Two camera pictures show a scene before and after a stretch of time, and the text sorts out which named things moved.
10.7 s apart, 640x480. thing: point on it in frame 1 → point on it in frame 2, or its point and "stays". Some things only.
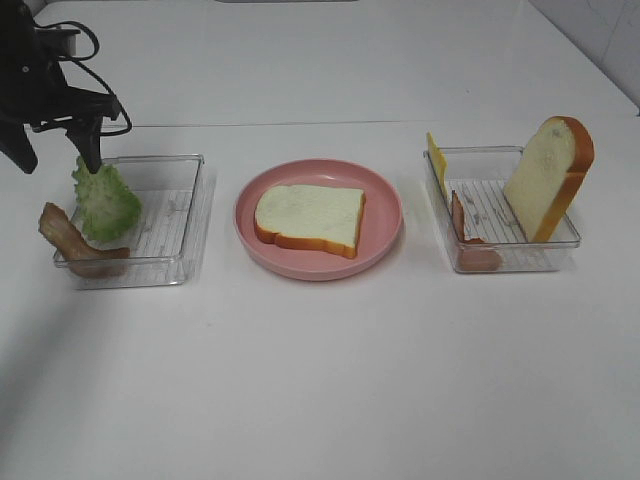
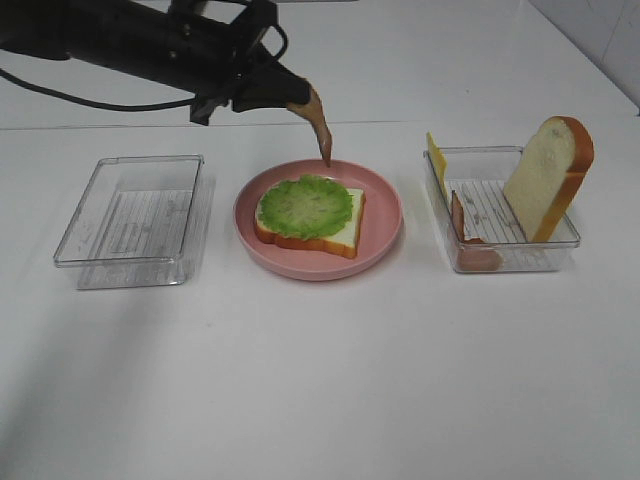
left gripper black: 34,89 → 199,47
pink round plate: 380,229 stays
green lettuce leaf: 108,208 → 307,207
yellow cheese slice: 439,161 stays
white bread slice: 547,174 stays
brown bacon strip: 474,254 stays
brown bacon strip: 82,257 → 313,112
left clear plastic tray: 163,243 stays
